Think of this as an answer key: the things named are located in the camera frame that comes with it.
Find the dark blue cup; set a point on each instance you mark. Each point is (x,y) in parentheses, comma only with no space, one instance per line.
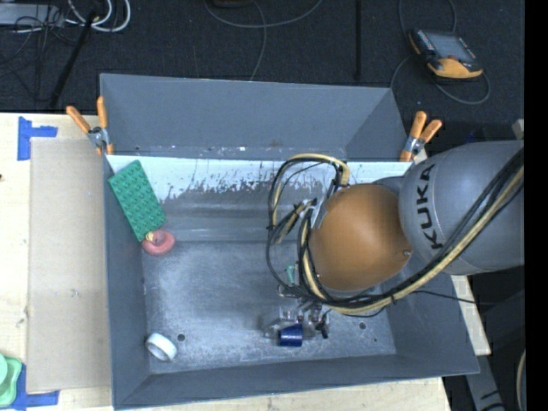
(291,336)

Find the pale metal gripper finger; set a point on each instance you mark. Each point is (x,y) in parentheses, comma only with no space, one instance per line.
(279,323)
(309,317)

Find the black cylinder on white bracket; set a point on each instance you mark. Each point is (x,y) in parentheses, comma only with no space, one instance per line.
(323,329)

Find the grey metal bin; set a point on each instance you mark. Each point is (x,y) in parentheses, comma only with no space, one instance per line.
(222,289)

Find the green studded flat block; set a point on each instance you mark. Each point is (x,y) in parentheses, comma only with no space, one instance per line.
(137,199)

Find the brown cardboard board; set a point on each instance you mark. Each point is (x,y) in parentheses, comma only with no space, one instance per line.
(64,272)

